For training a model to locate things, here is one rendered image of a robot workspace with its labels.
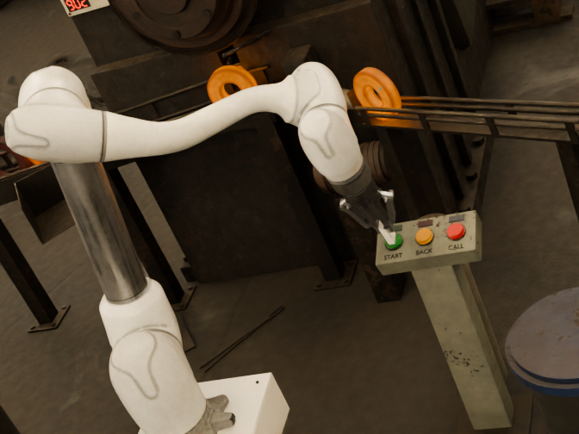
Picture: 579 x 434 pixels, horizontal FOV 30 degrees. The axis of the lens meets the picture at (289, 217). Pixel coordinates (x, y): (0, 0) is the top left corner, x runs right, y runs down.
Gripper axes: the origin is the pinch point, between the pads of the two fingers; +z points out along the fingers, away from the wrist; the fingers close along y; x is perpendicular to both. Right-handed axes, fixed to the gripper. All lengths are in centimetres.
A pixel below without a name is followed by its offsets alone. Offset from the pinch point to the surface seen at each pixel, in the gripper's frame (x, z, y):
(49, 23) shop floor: -367, 202, 345
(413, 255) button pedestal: 4.4, 4.8, -4.8
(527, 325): 20.0, 15.6, -28.0
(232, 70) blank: -75, 10, 57
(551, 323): 20.1, 15.5, -33.3
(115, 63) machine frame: -88, 8, 101
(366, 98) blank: -57, 15, 15
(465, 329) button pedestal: 12.0, 27.7, -10.1
